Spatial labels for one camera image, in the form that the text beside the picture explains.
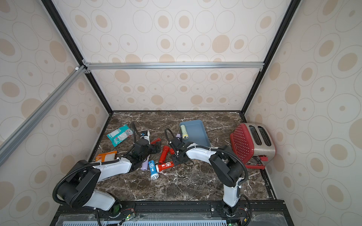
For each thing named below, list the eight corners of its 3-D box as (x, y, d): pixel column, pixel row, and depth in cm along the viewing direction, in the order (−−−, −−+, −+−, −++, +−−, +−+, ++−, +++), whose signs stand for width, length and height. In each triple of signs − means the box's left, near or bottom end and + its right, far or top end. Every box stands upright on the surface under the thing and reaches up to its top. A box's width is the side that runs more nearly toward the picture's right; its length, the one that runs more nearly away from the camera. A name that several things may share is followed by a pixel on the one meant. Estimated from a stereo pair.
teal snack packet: (114, 146, 101) (112, 143, 98) (108, 137, 106) (106, 134, 103) (134, 134, 107) (132, 131, 104) (127, 126, 112) (126, 123, 110)
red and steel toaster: (238, 168, 90) (248, 155, 76) (230, 139, 105) (238, 123, 91) (267, 168, 90) (282, 155, 76) (255, 139, 105) (267, 123, 91)
